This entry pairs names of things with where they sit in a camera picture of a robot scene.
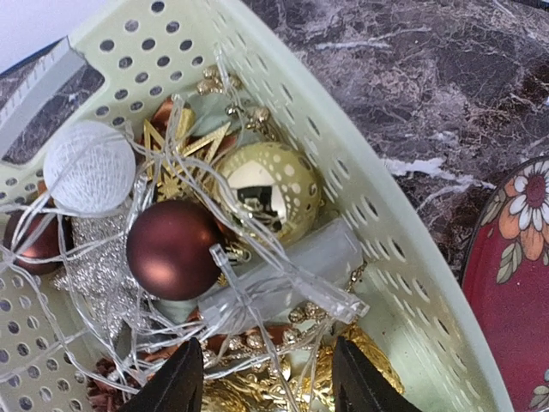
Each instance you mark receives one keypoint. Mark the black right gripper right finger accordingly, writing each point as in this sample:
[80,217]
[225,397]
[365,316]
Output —
[359,386]

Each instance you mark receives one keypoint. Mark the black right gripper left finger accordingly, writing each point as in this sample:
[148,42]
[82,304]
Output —
[176,387]

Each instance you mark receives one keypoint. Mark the clear battery box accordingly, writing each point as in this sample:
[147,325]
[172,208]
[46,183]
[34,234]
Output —
[322,263]

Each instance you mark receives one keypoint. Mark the white woven light ball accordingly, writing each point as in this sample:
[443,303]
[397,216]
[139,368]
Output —
[89,167]

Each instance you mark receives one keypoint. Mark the brown matte bauble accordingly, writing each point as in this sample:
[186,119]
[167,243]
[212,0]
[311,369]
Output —
[45,246]
[167,250]

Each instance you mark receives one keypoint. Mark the silver glitter star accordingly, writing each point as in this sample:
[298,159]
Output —
[101,275]

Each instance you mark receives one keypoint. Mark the gold shiny bauble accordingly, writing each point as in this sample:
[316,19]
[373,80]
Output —
[276,185]

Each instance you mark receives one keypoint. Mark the gold star ornament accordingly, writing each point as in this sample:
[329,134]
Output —
[168,141]

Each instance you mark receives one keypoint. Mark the pale green perforated basket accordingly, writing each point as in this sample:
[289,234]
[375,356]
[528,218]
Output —
[146,50]

